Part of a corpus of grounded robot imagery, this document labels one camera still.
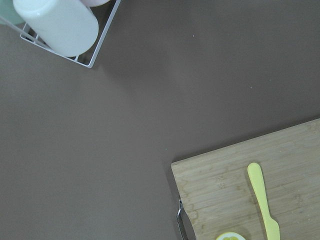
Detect yellow plastic knife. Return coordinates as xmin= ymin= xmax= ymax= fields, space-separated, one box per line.
xmin=247 ymin=162 xmax=281 ymax=240

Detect metal board handle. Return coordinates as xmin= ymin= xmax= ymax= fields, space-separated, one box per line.
xmin=176 ymin=199 xmax=188 ymax=240

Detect mint plastic cup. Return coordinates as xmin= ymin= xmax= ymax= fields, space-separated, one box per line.
xmin=0 ymin=0 xmax=25 ymax=25

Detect bamboo cutting board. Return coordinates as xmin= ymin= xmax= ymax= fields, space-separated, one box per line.
xmin=171 ymin=120 xmax=320 ymax=240

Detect white plastic cup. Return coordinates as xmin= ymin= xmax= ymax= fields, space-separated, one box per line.
xmin=13 ymin=0 xmax=99 ymax=57

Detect lemon slices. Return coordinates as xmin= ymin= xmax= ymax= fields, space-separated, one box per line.
xmin=216 ymin=232 xmax=245 ymax=240

